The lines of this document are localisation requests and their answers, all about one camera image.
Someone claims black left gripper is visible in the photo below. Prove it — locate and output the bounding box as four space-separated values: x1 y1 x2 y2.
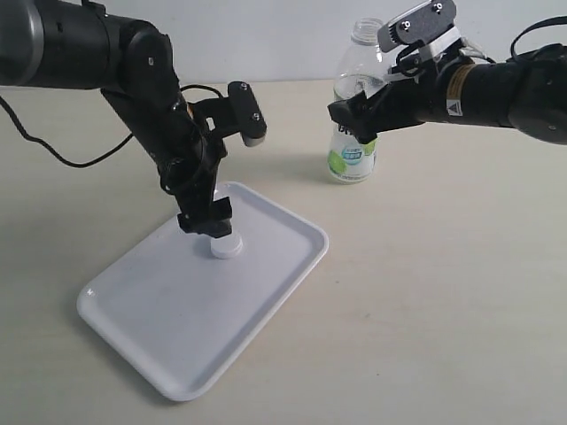
157 127 233 239

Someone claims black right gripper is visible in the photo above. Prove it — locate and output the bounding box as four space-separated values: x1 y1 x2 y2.
327 53 447 144

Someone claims white bottle cap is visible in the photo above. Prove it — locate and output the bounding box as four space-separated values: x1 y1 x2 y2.
210 231 244 259

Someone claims clear plastic drink bottle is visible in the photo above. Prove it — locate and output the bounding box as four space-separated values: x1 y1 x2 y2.
327 18 385 184

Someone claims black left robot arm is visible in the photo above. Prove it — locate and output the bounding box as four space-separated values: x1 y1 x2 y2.
1 1 232 238

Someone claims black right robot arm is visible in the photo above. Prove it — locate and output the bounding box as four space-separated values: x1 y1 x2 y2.
328 43 566 145

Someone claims white rectangular plastic tray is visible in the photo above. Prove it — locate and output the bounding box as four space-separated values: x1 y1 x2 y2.
76 182 329 402

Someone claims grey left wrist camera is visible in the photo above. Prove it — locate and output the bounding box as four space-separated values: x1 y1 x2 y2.
192 81 267 147

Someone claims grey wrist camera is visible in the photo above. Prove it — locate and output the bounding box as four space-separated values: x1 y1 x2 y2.
377 0 461 61
192 81 267 147

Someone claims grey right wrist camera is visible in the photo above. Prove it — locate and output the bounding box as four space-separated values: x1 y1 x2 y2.
377 0 461 61

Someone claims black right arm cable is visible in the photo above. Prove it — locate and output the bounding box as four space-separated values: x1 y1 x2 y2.
460 15 567 66

